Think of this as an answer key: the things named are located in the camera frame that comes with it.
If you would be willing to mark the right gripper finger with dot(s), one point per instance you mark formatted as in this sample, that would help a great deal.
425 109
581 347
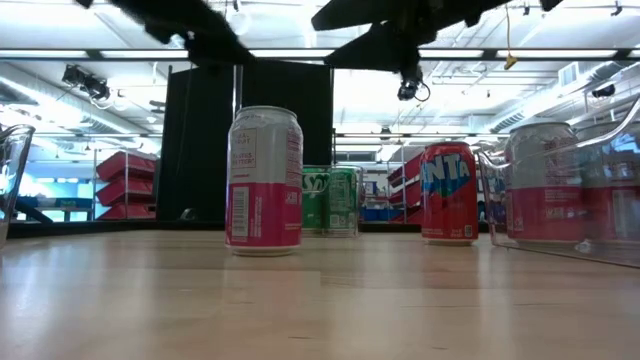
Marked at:
385 50
355 14

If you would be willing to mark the blue storage bins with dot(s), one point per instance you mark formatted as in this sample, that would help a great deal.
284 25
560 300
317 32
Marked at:
382 215

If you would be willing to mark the pink white Spindrift can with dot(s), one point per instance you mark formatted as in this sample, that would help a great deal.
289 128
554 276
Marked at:
265 215

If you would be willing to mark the red Fanta strawberry can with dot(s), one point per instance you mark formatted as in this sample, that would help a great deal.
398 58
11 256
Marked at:
447 220

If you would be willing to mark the clear plastic bin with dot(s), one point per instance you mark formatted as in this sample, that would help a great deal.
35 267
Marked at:
500 235
15 160
360 225

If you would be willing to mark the black folding partition screen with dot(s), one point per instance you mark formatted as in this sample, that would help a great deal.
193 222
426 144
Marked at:
200 150

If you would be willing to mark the metal overhead frame beam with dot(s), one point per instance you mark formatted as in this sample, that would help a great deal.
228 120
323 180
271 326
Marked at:
550 54

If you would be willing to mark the black overhead camera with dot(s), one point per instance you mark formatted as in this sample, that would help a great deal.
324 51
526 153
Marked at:
409 89

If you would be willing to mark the metal frame post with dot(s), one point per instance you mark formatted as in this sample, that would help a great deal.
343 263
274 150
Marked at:
238 85
403 200

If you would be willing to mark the black ceiling-mounted device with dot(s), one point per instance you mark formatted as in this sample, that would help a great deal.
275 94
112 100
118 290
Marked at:
604 91

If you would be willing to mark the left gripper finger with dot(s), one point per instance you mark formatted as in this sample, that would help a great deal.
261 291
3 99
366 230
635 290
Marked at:
225 50

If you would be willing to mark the red white Spindrift can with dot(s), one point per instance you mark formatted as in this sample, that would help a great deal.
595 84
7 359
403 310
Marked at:
542 210

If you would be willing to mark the red storage bin rack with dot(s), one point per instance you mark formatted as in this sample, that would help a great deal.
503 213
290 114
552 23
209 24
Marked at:
125 167
407 175

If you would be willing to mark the green Sprite can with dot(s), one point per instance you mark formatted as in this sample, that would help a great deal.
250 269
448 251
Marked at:
315 210
344 200

